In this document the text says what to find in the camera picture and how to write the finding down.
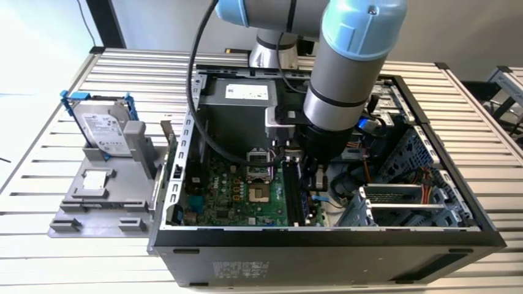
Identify metal socket cover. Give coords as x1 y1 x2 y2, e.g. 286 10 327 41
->
246 146 274 182

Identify black chair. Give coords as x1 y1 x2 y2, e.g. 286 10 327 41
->
460 80 503 102

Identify black looped wire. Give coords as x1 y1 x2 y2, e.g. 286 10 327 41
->
330 170 363 205

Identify black PC case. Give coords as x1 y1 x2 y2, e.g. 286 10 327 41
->
147 62 507 288

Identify CPU socket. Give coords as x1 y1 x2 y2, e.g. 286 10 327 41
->
247 180 274 203

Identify grey metal frame table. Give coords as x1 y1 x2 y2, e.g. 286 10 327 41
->
486 66 523 135

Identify black RAM slot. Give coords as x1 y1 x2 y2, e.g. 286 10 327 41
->
292 157 304 224
288 157 300 224
283 157 295 224

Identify silver disk bay cage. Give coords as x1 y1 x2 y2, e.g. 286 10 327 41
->
339 183 478 228

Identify red yellow power wires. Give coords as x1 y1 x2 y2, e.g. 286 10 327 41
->
412 167 434 205

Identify black post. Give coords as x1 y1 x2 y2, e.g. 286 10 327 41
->
85 0 127 50

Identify green motherboard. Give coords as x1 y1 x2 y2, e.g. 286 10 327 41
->
182 149 328 227

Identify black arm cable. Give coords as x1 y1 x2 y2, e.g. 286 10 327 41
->
186 0 287 168

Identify silver CPU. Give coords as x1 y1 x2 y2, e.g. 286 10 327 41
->
81 171 108 190

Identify grey parts rack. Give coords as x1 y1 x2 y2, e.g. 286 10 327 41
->
47 121 172 239

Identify blue disk carrier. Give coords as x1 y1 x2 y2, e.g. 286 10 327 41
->
59 90 139 162

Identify orange data wire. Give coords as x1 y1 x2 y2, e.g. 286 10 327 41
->
360 152 372 185

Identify grey power supply unit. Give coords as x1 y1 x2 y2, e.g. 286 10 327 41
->
199 78 306 154

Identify silver hard disk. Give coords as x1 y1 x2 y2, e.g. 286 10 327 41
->
67 97 136 159

